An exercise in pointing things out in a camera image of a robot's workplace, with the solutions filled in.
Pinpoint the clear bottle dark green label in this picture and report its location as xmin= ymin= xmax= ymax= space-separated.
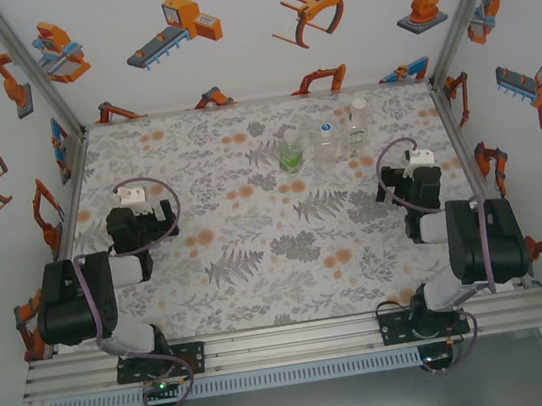
xmin=339 ymin=96 xmax=377 ymax=159

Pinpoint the clear bottle without label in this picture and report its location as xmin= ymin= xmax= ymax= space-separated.
xmin=308 ymin=119 xmax=348 ymax=168

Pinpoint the clear bottle light green label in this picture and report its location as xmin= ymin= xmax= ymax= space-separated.
xmin=273 ymin=126 xmax=309 ymax=176

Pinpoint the floral printed tablecloth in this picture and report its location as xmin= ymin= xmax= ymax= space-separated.
xmin=41 ymin=70 xmax=517 ymax=356

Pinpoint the small circuit board green light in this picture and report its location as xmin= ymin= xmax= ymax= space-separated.
xmin=420 ymin=350 xmax=451 ymax=368
xmin=141 ymin=376 xmax=183 ymax=399

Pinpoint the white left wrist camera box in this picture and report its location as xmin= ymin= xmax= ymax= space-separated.
xmin=115 ymin=184 xmax=152 ymax=221

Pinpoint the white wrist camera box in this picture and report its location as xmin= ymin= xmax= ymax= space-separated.
xmin=115 ymin=184 xmax=152 ymax=221
xmin=401 ymin=146 xmax=436 ymax=173

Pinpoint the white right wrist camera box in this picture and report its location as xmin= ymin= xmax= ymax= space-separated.
xmin=401 ymin=146 xmax=436 ymax=173

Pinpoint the aluminium side frame rail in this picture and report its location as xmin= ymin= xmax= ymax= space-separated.
xmin=13 ymin=127 xmax=120 ymax=360
xmin=427 ymin=68 xmax=535 ymax=299

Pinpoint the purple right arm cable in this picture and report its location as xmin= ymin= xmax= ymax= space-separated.
xmin=373 ymin=128 xmax=508 ymax=383

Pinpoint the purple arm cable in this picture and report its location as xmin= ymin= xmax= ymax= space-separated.
xmin=61 ymin=172 xmax=209 ymax=406
xmin=373 ymin=128 xmax=508 ymax=383

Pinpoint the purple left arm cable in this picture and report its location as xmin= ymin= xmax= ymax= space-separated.
xmin=61 ymin=172 xmax=209 ymax=406

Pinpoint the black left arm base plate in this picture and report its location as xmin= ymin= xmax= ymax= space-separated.
xmin=113 ymin=340 xmax=209 ymax=387

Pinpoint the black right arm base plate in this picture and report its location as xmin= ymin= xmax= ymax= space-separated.
xmin=375 ymin=300 xmax=472 ymax=349

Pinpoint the thin aluminium frame rail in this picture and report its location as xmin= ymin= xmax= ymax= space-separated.
xmin=82 ymin=73 xmax=433 ymax=133

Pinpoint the wide aluminium frame rail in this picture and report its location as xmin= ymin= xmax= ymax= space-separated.
xmin=17 ymin=286 xmax=542 ymax=404

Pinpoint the slanted aluminium frame post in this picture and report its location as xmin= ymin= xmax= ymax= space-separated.
xmin=416 ymin=0 xmax=531 ymax=86
xmin=0 ymin=0 xmax=89 ymax=146

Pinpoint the white slotted cable duct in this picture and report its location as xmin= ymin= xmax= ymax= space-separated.
xmin=43 ymin=347 xmax=424 ymax=406

